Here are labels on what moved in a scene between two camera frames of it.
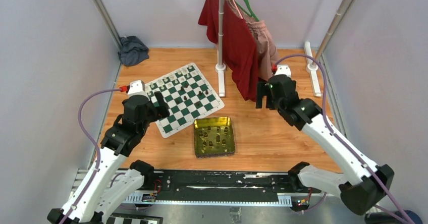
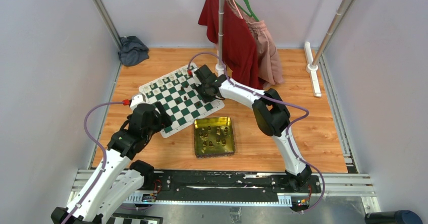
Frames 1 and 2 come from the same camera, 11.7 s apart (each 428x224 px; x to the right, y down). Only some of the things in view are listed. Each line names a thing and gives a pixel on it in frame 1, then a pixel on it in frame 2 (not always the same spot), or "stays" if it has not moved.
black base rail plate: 279,182 stays
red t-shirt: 241,54 stays
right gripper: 263,89 to 206,99
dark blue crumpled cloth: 134,50 stays
